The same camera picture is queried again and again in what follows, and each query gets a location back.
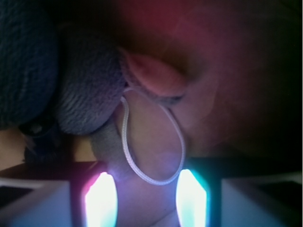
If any grey plush bunny toy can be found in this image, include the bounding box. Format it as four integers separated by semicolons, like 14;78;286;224
55;24;186;186

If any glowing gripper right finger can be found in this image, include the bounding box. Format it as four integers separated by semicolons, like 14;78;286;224
177;157;303;227

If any brown paper bag bin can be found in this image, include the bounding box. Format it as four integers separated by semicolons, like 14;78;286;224
0;0;302;227

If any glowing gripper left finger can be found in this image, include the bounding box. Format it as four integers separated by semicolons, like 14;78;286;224
0;160;118;227

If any dark blue twisted rope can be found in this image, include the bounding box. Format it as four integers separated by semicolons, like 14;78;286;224
0;0;62;164

